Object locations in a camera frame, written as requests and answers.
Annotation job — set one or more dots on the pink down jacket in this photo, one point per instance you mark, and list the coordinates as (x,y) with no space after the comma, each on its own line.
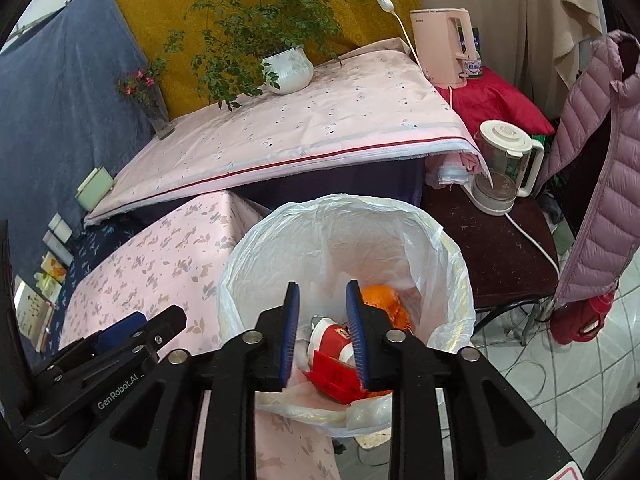
(600,185)

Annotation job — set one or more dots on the red plastic packaging piece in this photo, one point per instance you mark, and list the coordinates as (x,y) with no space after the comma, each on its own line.
(332,375)

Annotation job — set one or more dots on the pink electric kettle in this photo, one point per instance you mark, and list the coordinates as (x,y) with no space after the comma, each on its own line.
(437,50)

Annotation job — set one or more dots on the pale green box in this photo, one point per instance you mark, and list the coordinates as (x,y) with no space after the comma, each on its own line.
(95,187)

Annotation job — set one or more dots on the green plant in white pot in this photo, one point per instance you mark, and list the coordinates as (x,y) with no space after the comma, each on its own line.
(289,72)

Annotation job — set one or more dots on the glass vase with red flowers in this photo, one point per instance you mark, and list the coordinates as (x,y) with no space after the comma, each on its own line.
(157,115)

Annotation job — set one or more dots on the glass kettle with white lid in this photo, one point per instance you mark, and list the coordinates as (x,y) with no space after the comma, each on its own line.
(500,170)

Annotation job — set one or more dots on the red white paper cup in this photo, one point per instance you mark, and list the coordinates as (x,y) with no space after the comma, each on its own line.
(330,340)

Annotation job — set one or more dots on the navy floral cloth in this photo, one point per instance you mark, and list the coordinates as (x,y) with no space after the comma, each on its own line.
(95,250)

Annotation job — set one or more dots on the dark purple cloth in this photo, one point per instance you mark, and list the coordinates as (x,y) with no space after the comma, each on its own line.
(350,180)

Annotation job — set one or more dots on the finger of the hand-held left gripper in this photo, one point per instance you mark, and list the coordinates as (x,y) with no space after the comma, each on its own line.
(160,332)
(120,332)

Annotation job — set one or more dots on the red cloth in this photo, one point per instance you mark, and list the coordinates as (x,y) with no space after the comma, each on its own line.
(495,105)

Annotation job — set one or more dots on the dark maroon chair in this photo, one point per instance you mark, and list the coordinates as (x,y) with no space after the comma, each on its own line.
(495,255)

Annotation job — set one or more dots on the pink dotted tablecloth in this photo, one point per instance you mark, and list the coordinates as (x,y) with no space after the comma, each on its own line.
(300,125)

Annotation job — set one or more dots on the orange printed box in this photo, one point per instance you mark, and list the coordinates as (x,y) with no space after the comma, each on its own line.
(52,269)

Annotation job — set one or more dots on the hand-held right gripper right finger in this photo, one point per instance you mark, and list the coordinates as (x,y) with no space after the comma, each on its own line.
(359,340)

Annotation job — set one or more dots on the folded pink white cloth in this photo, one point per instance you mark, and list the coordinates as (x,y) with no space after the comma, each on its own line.
(450,172)

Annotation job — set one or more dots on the pink leaf-print cloth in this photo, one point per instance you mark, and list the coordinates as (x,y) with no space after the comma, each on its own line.
(150,270)

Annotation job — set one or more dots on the white printed booklet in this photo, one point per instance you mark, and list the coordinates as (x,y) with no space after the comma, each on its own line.
(34,315)

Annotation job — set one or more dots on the beige curtain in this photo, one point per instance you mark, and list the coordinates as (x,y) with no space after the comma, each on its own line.
(525,25)

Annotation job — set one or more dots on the white cosmetic box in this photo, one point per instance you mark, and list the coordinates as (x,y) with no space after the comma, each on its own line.
(62,225)
(57,250)

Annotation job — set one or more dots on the blue curtain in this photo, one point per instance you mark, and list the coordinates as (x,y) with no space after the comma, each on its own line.
(60,110)

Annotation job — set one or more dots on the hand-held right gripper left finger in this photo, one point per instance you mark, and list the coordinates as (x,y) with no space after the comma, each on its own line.
(289,340)

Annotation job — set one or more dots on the orange plastic wrapper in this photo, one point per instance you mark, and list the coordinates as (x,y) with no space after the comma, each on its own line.
(387,305)

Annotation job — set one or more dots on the green printed box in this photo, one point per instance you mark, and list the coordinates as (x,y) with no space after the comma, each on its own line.
(49,289)

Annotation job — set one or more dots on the mustard yellow cloth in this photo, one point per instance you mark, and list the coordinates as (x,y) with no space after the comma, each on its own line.
(150,10)

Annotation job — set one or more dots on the small blue white jar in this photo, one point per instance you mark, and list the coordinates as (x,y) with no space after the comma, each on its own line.
(472,69)

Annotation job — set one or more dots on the white plastic trash bag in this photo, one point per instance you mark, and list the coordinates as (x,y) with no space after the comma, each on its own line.
(350,240)

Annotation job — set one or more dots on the red bag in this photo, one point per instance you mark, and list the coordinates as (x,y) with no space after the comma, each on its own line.
(582,317)

